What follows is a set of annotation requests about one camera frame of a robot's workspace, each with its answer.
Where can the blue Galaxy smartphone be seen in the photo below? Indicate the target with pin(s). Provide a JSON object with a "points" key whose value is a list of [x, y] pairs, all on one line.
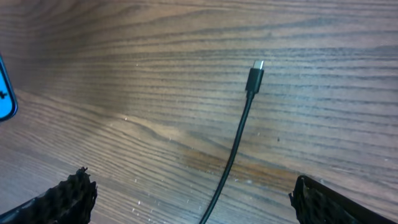
{"points": [[9, 104]]}

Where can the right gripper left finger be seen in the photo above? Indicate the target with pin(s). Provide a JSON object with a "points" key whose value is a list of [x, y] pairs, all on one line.
{"points": [[69, 202]]}

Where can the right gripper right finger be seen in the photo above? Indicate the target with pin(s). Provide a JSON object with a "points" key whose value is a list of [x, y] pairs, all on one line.
{"points": [[314, 203]]}

